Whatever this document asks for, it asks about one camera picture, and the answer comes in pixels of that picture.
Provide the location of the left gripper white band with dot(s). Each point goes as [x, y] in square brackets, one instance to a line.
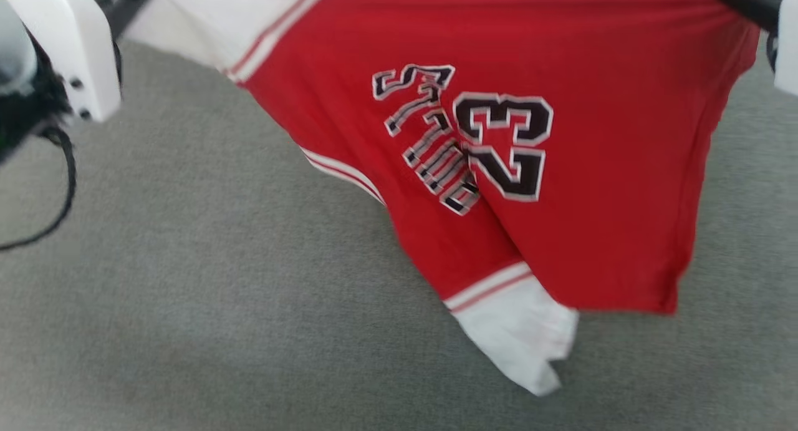
[81, 50]

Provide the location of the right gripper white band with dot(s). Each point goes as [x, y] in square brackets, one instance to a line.
[788, 44]

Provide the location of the red and white jersey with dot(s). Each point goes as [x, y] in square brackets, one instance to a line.
[592, 200]

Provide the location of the grey fabric sofa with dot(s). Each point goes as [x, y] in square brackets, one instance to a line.
[187, 325]

